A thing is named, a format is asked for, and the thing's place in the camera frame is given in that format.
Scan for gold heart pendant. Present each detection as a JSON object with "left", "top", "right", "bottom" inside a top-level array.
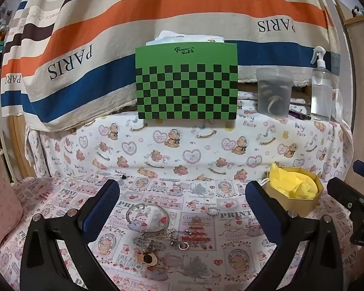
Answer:
[{"left": 138, "top": 250, "right": 159, "bottom": 266}]

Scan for wooden frame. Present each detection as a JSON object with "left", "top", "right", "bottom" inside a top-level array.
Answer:
[{"left": 7, "top": 114, "right": 37, "bottom": 180}]

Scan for yellow cloth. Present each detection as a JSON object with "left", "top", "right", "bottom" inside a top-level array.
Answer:
[{"left": 268, "top": 162, "right": 319, "bottom": 201}]

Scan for patchwork print cloth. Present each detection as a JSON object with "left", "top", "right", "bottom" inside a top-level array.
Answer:
[{"left": 0, "top": 173, "right": 364, "bottom": 291}]

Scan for wooden shelf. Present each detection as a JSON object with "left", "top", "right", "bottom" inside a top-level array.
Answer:
[{"left": 334, "top": 0, "right": 364, "bottom": 55}]

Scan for bear print tablecloth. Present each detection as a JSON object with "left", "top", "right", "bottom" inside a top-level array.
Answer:
[{"left": 24, "top": 97, "right": 356, "bottom": 190}]

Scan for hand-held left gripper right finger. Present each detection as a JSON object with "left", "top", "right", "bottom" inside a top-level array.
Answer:
[{"left": 245, "top": 180, "right": 344, "bottom": 291}]

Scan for silver bangle bracelet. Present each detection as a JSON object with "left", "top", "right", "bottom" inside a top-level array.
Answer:
[{"left": 125, "top": 203, "right": 171, "bottom": 234}]

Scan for white papers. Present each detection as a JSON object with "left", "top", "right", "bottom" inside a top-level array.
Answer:
[{"left": 146, "top": 31, "right": 225, "bottom": 46}]

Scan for clear spray bottle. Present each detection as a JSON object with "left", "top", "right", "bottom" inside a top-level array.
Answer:
[{"left": 310, "top": 46, "right": 334, "bottom": 121}]

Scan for green checkered box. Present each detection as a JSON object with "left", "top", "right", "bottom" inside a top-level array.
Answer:
[{"left": 135, "top": 43, "right": 239, "bottom": 121}]

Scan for purple pen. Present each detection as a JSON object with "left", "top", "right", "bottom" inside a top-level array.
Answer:
[{"left": 288, "top": 109, "right": 312, "bottom": 121}]

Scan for striped cloth with lettering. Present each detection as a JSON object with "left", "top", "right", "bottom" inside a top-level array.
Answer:
[{"left": 0, "top": 0, "right": 344, "bottom": 132}]

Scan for silver charm chain bracelet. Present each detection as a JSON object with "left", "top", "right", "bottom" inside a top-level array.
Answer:
[{"left": 133, "top": 228, "right": 198, "bottom": 251}]

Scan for gold octagonal box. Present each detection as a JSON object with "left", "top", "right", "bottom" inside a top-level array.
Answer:
[{"left": 263, "top": 166, "right": 324, "bottom": 218}]

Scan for clear plastic cup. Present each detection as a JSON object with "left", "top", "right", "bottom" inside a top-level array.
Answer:
[{"left": 255, "top": 67, "right": 293, "bottom": 116}]

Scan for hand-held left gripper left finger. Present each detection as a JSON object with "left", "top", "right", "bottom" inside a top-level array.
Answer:
[{"left": 20, "top": 179, "right": 121, "bottom": 291}]

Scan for pink bag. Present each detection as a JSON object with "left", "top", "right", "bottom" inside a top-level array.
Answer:
[{"left": 0, "top": 139, "right": 24, "bottom": 259}]

